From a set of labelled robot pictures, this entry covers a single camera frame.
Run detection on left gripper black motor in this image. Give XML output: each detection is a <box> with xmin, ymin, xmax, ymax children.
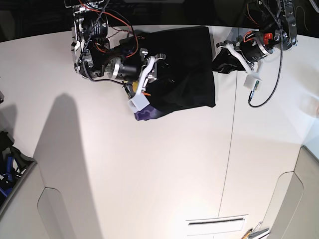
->
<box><xmin>212</xmin><ymin>30</ymin><xmax>274</xmax><ymax>74</ymax></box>

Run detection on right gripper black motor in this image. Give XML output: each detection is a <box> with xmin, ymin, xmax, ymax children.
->
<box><xmin>103</xmin><ymin>48</ymin><xmax>174</xmax><ymax>96</ymax></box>

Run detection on black T-shirt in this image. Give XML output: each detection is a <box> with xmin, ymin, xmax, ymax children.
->
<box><xmin>134</xmin><ymin>26</ymin><xmax>216</xmax><ymax>120</ymax></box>

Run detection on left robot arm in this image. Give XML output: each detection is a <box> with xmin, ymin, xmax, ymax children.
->
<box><xmin>212</xmin><ymin>0</ymin><xmax>297</xmax><ymax>74</ymax></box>

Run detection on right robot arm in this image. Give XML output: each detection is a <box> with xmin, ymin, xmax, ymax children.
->
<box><xmin>64</xmin><ymin>0</ymin><xmax>174</xmax><ymax>98</ymax></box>

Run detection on yellow pencil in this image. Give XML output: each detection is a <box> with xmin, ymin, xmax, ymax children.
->
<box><xmin>241</xmin><ymin>229</ymin><xmax>253</xmax><ymax>239</ymax></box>

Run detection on grey pen tool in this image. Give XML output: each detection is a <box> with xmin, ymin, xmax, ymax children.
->
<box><xmin>248</xmin><ymin>228</ymin><xmax>270</xmax><ymax>239</ymax></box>

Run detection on blue black bag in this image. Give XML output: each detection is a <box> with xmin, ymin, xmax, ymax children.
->
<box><xmin>0</xmin><ymin>131</ymin><xmax>34</xmax><ymax>206</ymax></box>

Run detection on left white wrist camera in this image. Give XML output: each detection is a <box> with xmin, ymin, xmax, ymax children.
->
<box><xmin>244</xmin><ymin>74</ymin><xmax>262</xmax><ymax>91</ymax></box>

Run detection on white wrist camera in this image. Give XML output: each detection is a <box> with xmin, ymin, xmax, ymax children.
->
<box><xmin>128</xmin><ymin>94</ymin><xmax>150</xmax><ymax>113</ymax></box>
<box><xmin>244</xmin><ymin>74</ymin><xmax>262</xmax><ymax>91</ymax></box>

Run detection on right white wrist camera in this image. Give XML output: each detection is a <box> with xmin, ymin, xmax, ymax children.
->
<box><xmin>128</xmin><ymin>94</ymin><xmax>150</xmax><ymax>113</ymax></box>

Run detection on black braided camera cable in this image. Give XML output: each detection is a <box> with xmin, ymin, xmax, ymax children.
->
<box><xmin>248</xmin><ymin>0</ymin><xmax>286</xmax><ymax>108</ymax></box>

